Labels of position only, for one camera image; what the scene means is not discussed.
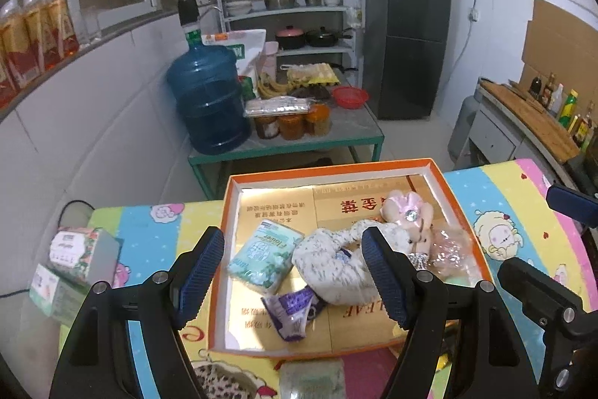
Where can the orange gold cardboard box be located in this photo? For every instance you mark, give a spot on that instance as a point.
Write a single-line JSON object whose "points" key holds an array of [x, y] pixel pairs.
{"points": [[332, 197]]}

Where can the white speckled soft cloth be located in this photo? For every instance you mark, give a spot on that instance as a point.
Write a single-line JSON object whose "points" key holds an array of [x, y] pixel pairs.
{"points": [[332, 264]]}

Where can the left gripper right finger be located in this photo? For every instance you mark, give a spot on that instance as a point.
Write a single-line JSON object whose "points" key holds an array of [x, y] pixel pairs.
{"points": [[490, 360]]}

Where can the leopard print cloth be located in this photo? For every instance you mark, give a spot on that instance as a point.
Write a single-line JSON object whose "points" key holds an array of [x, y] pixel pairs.
{"points": [[223, 380]]}

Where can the dark grey refrigerator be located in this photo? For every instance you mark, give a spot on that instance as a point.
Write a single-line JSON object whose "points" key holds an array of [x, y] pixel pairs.
{"points": [[404, 49]]}

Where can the orange sauce jar middle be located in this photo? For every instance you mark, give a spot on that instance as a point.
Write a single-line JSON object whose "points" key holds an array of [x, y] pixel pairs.
{"points": [[291, 127]]}

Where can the purple white small packet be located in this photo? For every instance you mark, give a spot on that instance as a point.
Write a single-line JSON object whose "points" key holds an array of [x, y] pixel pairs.
{"points": [[290, 313]]}

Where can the black water pump dispenser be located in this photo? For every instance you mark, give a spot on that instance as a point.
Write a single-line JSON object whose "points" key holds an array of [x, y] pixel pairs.
{"points": [[190, 14]]}

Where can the red plastic basket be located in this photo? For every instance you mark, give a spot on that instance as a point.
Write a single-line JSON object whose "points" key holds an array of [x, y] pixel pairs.
{"points": [[350, 97]]}

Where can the pink bunny plush doll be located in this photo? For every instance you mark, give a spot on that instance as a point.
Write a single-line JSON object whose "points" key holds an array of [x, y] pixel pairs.
{"points": [[445, 250]]}

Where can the brown cardboard sheet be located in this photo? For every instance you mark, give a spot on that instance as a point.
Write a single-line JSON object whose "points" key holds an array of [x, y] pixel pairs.
{"points": [[560, 44]]}

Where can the white green rice bag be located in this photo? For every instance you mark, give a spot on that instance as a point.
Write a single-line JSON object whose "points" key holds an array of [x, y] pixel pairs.
{"points": [[247, 46]]}

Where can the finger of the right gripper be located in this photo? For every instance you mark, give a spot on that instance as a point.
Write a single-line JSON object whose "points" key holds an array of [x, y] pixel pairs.
{"points": [[569, 368], [573, 204]]}

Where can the dark sauce jar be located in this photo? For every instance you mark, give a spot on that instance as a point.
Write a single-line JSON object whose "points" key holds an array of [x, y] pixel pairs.
{"points": [[267, 127]]}

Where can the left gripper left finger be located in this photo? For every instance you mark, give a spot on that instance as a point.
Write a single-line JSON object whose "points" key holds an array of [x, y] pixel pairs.
{"points": [[97, 359]]}

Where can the blue water jug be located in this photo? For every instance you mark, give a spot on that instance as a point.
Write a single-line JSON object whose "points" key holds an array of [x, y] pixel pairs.
{"points": [[208, 96]]}

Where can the steel pot on shelf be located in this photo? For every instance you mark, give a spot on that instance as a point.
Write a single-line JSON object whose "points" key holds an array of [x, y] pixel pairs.
{"points": [[272, 5]]}

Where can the grey cabinet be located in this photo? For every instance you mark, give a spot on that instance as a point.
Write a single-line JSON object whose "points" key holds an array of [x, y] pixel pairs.
{"points": [[507, 127]]}

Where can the teal tissue pack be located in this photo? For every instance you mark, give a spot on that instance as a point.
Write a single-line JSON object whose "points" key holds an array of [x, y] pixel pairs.
{"points": [[265, 259]]}

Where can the orange drink bottle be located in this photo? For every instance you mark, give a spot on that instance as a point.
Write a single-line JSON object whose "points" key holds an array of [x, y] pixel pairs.
{"points": [[19, 54], [63, 28], [41, 34]]}

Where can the floral tissue box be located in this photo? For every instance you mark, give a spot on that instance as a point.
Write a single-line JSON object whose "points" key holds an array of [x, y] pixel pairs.
{"points": [[84, 255]]}

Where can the egg tray with eggs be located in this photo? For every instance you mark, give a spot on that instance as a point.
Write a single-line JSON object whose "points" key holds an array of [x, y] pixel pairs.
{"points": [[310, 75]]}

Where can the green white tissue pack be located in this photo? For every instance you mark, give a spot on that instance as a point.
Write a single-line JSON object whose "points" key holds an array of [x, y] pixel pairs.
{"points": [[316, 379]]}

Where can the banana bunch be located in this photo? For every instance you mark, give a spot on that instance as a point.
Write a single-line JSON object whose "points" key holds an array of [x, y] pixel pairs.
{"points": [[269, 88]]}

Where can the pink plastic container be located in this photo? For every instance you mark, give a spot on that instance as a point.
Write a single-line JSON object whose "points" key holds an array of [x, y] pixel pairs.
{"points": [[267, 63]]}

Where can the orange sauce jar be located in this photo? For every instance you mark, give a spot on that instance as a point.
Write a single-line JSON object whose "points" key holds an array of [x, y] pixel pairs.
{"points": [[291, 127], [317, 121]]}

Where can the pink lid black pot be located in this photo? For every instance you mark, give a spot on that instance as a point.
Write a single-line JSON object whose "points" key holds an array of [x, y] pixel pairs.
{"points": [[290, 38]]}

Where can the black frying pan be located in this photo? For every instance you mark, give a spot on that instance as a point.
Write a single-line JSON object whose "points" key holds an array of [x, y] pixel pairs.
{"points": [[323, 37]]}

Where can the packaged noodles tray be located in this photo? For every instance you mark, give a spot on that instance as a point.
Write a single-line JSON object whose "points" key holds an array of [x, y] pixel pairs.
{"points": [[277, 106]]}

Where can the green bottle yellow cap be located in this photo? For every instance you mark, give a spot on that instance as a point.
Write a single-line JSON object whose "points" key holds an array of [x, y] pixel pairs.
{"points": [[568, 109]]}

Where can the green white tissue box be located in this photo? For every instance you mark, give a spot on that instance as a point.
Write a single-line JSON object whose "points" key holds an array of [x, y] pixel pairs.
{"points": [[55, 296]]}

